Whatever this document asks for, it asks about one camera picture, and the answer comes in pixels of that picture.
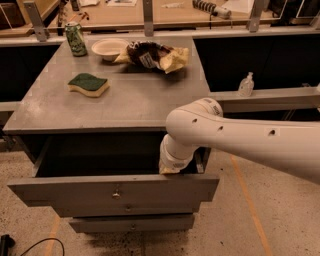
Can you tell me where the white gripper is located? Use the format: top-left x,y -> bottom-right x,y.
159,139 -> 195,175

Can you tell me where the grey top drawer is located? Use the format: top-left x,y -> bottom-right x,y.
8,132 -> 218,208

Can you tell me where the grey drawer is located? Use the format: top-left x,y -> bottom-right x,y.
69,213 -> 194,233
8,132 -> 218,208
53,203 -> 200,217

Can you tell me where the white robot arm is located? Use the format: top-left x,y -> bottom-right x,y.
159,98 -> 320,184

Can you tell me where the grey bottom drawer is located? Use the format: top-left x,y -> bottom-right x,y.
69,213 -> 194,233

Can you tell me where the grey drawer cabinet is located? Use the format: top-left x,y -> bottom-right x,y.
2,35 -> 221,234

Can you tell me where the grey middle drawer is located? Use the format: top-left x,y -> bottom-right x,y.
53,203 -> 200,217

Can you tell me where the green yellow sponge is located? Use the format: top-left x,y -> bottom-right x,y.
68,73 -> 109,98

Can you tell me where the yellow brown chip bag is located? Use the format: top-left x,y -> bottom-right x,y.
115,41 -> 189,74

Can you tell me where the clear sanitizer bottle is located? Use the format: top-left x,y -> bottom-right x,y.
238,72 -> 254,97

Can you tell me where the white paper bowl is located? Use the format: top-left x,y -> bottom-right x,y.
91,38 -> 128,62

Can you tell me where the green soda can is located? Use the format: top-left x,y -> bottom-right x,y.
65,21 -> 87,57

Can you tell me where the black white handheld tool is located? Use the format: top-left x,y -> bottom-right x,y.
192,0 -> 231,19

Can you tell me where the black plug on floor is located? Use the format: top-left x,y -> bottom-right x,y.
0,234 -> 15,256

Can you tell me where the white paper sheet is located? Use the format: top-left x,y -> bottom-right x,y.
223,0 -> 254,14

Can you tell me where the black cable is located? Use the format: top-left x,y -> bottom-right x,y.
19,237 -> 66,256

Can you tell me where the grey metal bracket middle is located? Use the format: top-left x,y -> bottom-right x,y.
142,0 -> 154,37

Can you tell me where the grey metal bracket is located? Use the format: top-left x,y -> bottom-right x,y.
142,0 -> 154,37
24,0 -> 48,42
246,0 -> 264,33

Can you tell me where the grey metal bracket right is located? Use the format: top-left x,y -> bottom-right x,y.
246,0 -> 264,33

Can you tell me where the grey metal bracket left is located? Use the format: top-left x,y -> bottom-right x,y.
24,0 -> 48,42

